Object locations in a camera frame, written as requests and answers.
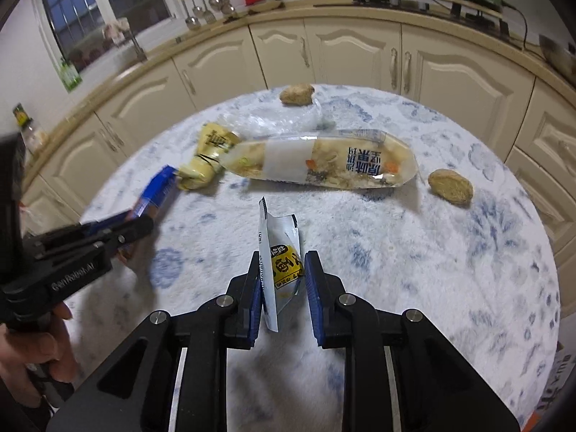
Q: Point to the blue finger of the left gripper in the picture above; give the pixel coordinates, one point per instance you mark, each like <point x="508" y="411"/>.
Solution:
<point x="112" y="236"/>
<point x="124" y="223"/>

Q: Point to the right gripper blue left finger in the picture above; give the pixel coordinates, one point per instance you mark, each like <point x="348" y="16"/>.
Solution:
<point x="242" y="326"/>

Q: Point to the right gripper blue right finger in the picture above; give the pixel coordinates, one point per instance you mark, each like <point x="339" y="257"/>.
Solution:
<point x="331" y="320"/>

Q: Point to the blue brown snack wrapper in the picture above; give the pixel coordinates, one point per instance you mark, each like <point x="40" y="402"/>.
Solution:
<point x="156" y="197"/>

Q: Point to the white yellow sachet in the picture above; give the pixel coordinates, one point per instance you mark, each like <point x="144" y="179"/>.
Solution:
<point x="281" y="264"/>

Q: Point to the yellow wrapper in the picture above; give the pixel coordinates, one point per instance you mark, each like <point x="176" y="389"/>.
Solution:
<point x="214" y="142"/>

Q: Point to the long clear snack package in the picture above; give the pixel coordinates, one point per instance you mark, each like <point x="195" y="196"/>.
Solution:
<point x="341" y="159"/>

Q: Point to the brown bun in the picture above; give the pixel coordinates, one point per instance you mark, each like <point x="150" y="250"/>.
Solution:
<point x="451" y="187"/>
<point x="297" y="95"/>

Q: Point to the clear plastic bag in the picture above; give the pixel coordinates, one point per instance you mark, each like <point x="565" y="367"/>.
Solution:
<point x="273" y="119"/>

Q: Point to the lower kitchen cabinets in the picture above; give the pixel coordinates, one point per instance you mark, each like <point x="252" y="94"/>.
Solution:
<point x="505" y="93"/>

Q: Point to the person's left hand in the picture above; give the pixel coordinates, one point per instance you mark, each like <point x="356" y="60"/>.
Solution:
<point x="51" y="346"/>

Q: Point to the jar with yellow lid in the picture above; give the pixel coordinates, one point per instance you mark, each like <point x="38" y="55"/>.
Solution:
<point x="35" y="139"/>

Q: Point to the round table with floral cloth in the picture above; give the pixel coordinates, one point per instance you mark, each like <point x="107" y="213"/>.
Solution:
<point x="484" y="274"/>

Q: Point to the green dish soap bottle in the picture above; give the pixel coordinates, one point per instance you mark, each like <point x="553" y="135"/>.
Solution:
<point x="69" y="75"/>

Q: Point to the window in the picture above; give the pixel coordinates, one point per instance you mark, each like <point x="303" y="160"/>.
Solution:
<point x="76" y="26"/>

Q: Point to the white rice bag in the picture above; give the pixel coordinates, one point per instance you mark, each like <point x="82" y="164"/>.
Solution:
<point x="564" y="363"/>

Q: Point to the red lidded bowl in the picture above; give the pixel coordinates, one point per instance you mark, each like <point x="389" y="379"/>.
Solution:
<point x="259" y="6"/>

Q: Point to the black gas stove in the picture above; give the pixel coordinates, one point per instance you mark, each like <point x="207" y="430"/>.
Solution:
<point x="464" y="12"/>

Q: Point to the steel wok pan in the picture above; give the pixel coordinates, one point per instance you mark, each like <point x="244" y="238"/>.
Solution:
<point x="559" y="58"/>

